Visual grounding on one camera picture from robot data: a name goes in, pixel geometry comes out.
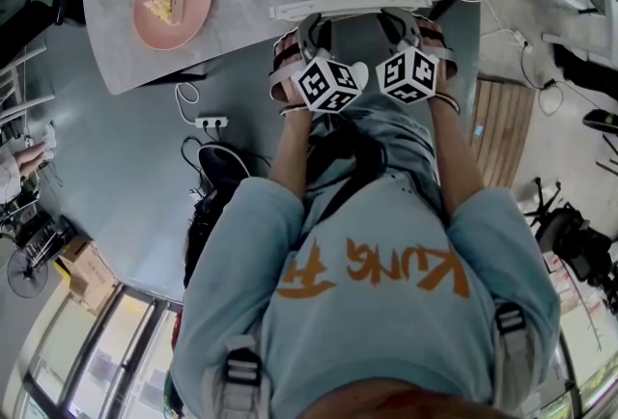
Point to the white power strip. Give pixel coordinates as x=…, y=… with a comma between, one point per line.
x=211, y=122

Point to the black office chair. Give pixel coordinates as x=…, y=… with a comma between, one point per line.
x=574, y=238

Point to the white power adapter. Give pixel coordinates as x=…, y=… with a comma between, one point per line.
x=522, y=40

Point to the black floor fan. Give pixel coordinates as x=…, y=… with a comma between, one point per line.
x=26, y=274

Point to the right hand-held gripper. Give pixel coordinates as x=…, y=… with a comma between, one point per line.
x=409, y=76

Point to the light blue jeans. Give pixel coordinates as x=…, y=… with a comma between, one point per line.
x=386, y=137

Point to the person's left forearm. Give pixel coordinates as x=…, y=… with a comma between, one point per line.
x=289, y=151

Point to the wooden slatted board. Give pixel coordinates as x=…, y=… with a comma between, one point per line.
x=502, y=132

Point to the light blue printed t-shirt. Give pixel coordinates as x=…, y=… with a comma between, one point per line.
x=367, y=325

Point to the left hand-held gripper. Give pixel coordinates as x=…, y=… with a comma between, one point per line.
x=324, y=86

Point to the glass door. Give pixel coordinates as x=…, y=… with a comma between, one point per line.
x=96, y=359

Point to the person's right forearm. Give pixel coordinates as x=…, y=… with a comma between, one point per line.
x=458, y=161

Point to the yellow sandwich piece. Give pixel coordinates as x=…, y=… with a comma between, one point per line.
x=164, y=7

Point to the cardboard box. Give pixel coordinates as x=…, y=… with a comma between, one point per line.
x=89, y=272

